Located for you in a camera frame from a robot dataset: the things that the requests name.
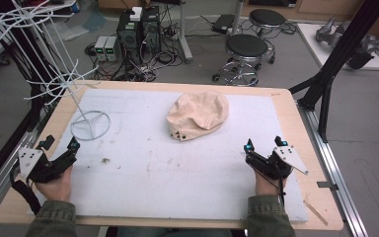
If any person's right hand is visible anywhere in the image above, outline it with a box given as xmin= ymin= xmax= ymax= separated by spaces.
xmin=254 ymin=170 xmax=289 ymax=198

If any thin black cable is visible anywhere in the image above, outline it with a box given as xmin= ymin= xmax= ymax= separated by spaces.
xmin=275 ymin=163 xmax=286 ymax=207

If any large black round stool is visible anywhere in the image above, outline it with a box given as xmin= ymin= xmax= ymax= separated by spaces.
xmin=211 ymin=33 xmax=276 ymax=88

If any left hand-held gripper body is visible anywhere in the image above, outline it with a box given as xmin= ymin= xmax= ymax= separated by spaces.
xmin=18 ymin=147 xmax=78 ymax=185

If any grey power supply unit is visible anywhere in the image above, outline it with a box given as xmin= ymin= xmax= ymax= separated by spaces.
xmin=105 ymin=36 xmax=121 ymax=63
xmin=94 ymin=35 xmax=110 ymax=62

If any white foam mat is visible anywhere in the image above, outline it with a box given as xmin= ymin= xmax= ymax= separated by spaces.
xmin=29 ymin=87 xmax=310 ymax=224

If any person's left hand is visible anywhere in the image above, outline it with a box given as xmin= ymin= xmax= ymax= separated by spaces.
xmin=34 ymin=163 xmax=74 ymax=202

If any beige cloth hat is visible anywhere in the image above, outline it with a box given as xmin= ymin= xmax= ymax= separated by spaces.
xmin=165 ymin=90 xmax=231 ymax=143

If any small metal bracket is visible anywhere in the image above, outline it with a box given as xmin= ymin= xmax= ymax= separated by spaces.
xmin=316 ymin=180 xmax=341 ymax=193

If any black computer tower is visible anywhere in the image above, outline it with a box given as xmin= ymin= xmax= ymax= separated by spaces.
xmin=140 ymin=5 xmax=162 ymax=56
xmin=115 ymin=11 xmax=143 ymax=66

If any white box device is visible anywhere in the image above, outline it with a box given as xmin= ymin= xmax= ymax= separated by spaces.
xmin=129 ymin=6 xmax=144 ymax=23

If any grey desk leg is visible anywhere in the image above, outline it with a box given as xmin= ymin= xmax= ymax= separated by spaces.
xmin=230 ymin=0 xmax=247 ymax=37
xmin=177 ymin=0 xmax=194 ymax=64

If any white floor board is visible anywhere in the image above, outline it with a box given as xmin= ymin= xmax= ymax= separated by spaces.
xmin=295 ymin=22 xmax=379 ymax=72

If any thin wooden stick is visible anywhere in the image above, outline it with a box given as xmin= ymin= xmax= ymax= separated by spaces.
xmin=303 ymin=197 xmax=330 ymax=227

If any computer tower and electronics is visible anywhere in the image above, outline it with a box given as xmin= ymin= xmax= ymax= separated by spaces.
xmin=84 ymin=19 xmax=187 ymax=83

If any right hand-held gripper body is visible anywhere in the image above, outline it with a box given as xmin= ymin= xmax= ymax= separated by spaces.
xmin=245 ymin=146 xmax=310 ymax=182

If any white wire hat rack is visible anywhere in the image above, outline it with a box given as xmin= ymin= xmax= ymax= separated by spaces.
xmin=0 ymin=0 xmax=113 ymax=142

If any black metal frame strut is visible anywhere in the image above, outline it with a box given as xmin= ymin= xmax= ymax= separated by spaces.
xmin=0 ymin=0 xmax=58 ymax=139
xmin=288 ymin=0 xmax=379 ymax=144

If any small black round stool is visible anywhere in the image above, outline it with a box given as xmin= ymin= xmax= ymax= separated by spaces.
xmin=248 ymin=8 xmax=287 ymax=38

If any black flat box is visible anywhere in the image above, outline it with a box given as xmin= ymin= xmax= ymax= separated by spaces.
xmin=210 ymin=13 xmax=237 ymax=35

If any aluminium rail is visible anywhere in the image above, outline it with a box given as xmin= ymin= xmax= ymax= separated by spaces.
xmin=0 ymin=108 xmax=52 ymax=220
xmin=296 ymin=101 xmax=370 ymax=237

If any wooden table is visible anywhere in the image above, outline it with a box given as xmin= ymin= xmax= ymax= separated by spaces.
xmin=0 ymin=79 xmax=345 ymax=232

